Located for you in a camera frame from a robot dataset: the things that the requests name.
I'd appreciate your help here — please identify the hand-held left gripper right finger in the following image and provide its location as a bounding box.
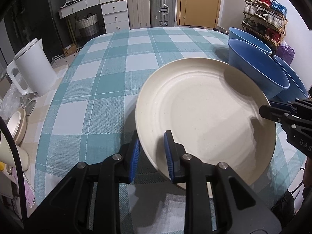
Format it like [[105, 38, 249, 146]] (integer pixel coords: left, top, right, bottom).
[[164, 130, 282, 234]]

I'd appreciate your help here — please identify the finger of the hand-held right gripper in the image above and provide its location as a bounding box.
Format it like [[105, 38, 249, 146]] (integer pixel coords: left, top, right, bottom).
[[259, 104, 296, 127], [269, 98, 312, 120]]

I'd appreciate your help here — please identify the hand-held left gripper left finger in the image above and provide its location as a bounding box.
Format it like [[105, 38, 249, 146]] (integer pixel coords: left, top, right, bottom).
[[24, 130, 140, 234]]

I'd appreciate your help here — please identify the blue bowl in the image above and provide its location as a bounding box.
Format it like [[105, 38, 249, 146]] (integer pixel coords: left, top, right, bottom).
[[272, 55, 310, 103], [228, 27, 272, 57], [227, 38, 290, 100]]

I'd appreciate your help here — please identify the cream plate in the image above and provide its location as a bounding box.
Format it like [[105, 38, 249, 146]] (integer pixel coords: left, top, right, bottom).
[[135, 58, 277, 191]]

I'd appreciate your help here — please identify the purple plastic bag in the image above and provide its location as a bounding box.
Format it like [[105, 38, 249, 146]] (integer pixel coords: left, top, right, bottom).
[[277, 42, 295, 65]]

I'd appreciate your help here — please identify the teal checkered tablecloth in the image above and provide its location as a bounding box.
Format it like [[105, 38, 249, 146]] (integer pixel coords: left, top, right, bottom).
[[34, 27, 305, 234]]

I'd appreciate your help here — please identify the wooden shoe rack with shoes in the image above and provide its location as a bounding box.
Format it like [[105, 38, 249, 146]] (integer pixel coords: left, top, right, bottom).
[[242, 0, 287, 42]]

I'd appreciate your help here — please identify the beige checkered table cover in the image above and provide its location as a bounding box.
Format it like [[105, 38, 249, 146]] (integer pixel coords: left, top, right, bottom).
[[0, 51, 84, 218]]

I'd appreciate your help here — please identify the pink printed packet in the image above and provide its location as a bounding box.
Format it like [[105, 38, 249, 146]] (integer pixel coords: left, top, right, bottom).
[[11, 168, 35, 208]]

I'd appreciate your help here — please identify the clear acrylic stand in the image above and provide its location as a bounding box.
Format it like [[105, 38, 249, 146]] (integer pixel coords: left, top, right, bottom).
[[19, 95, 37, 116]]

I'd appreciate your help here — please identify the cream cup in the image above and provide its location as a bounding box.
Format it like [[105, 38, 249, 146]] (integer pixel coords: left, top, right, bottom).
[[0, 129, 30, 171]]

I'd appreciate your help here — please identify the small cream bowl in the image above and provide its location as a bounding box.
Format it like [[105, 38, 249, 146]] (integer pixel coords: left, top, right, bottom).
[[6, 108, 27, 146]]

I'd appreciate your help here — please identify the small cardboard box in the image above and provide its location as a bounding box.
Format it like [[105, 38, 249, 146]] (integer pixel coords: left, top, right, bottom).
[[63, 43, 78, 57]]

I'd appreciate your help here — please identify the white electric kettle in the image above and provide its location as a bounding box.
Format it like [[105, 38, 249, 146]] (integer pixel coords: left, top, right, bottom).
[[6, 37, 58, 97]]

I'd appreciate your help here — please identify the tan wooden door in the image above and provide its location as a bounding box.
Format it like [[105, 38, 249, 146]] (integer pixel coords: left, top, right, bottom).
[[177, 0, 223, 29]]

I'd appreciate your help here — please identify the clear plastic bag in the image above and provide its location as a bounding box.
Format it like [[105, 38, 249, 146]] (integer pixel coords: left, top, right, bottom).
[[0, 85, 22, 120]]

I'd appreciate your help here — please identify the woven laundry basket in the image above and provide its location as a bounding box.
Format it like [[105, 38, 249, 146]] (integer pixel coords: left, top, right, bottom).
[[75, 13, 100, 38]]

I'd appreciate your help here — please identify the white desk with drawers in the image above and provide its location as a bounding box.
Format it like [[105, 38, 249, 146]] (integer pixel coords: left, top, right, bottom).
[[58, 0, 130, 34]]

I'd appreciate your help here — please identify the beige suitcase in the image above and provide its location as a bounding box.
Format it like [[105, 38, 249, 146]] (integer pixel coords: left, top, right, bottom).
[[126, 0, 151, 29]]

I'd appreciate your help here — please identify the silver suitcase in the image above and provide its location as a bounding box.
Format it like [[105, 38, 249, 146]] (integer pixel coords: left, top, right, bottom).
[[149, 0, 176, 27]]

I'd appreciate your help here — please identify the black fridge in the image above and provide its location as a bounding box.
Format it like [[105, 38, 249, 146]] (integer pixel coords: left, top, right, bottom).
[[0, 0, 64, 62]]

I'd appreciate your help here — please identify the black cable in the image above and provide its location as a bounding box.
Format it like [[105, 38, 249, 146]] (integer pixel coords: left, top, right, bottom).
[[0, 116, 28, 221]]

